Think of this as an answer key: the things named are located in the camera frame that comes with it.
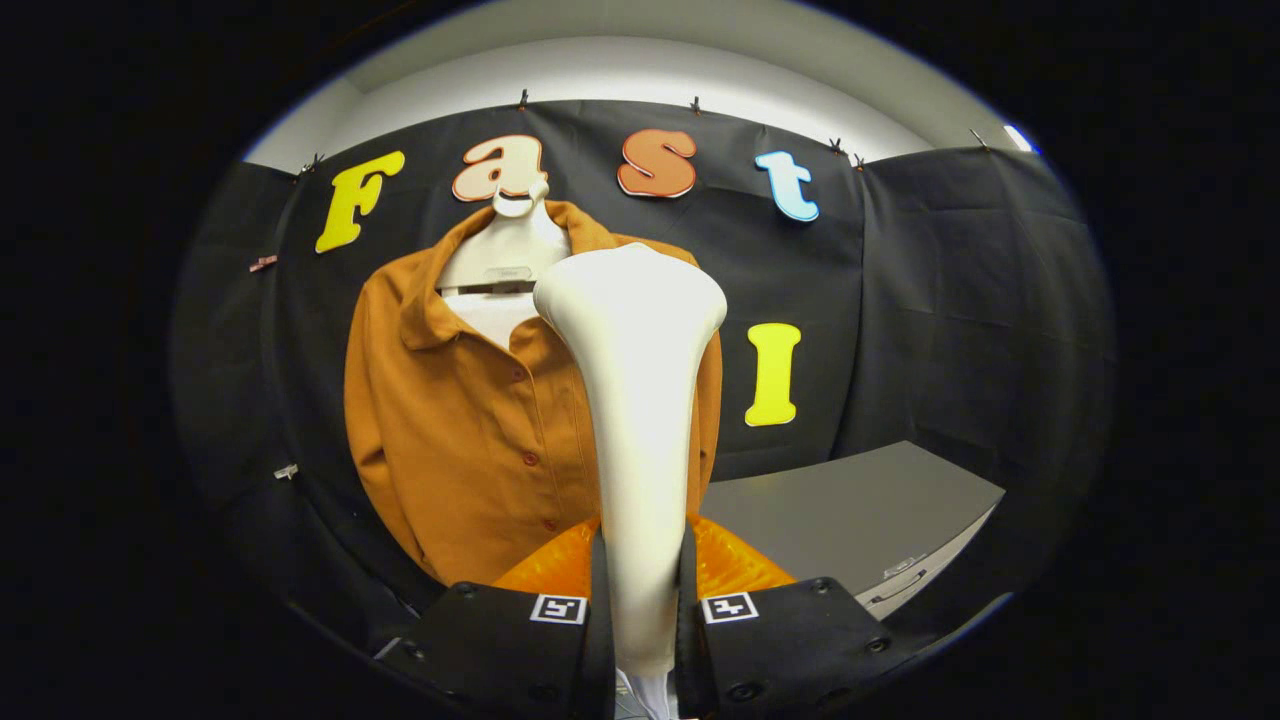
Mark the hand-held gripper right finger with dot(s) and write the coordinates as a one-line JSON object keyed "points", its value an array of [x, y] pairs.
{"points": [[780, 650]]}

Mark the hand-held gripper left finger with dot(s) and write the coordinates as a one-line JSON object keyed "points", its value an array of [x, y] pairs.
{"points": [[500, 650]]}

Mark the brown button-up shirt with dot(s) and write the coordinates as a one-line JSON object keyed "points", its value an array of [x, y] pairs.
{"points": [[470, 440]]}

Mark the white garment steamer head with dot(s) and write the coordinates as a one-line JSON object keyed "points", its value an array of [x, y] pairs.
{"points": [[640, 400]]}

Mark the small white clip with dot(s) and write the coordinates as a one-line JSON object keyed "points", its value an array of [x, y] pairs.
{"points": [[286, 471]]}

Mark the black backdrop cloth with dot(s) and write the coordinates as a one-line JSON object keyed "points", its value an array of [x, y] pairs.
{"points": [[950, 300]]}

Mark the white mannequin torso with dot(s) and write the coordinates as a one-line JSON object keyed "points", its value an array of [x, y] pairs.
{"points": [[510, 245]]}

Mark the small red clip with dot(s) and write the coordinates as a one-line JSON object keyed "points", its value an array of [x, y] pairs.
{"points": [[263, 263]]}

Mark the small ceiling light panel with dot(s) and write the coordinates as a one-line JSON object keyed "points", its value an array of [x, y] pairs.
{"points": [[1018, 138]]}

